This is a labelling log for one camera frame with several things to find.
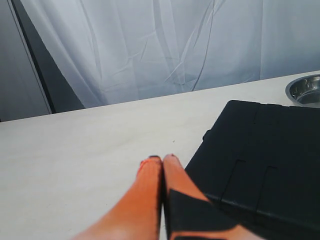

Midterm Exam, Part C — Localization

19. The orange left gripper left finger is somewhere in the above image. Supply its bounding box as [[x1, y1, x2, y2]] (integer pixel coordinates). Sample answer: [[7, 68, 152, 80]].
[[74, 156, 163, 240]]

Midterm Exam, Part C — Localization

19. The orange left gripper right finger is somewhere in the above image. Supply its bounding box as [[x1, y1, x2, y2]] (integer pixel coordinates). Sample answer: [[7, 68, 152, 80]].
[[163, 154, 261, 240]]

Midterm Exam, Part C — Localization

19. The black plastic tool case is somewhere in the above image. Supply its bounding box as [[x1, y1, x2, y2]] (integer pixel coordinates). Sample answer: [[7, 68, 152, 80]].
[[186, 100, 320, 240]]

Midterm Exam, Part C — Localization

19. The white backdrop curtain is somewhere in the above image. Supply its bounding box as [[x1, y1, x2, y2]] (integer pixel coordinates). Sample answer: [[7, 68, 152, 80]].
[[22, 0, 320, 108]]

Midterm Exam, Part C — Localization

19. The round stainless steel tray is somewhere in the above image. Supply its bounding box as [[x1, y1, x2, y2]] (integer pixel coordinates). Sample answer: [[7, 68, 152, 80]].
[[285, 74, 320, 109]]

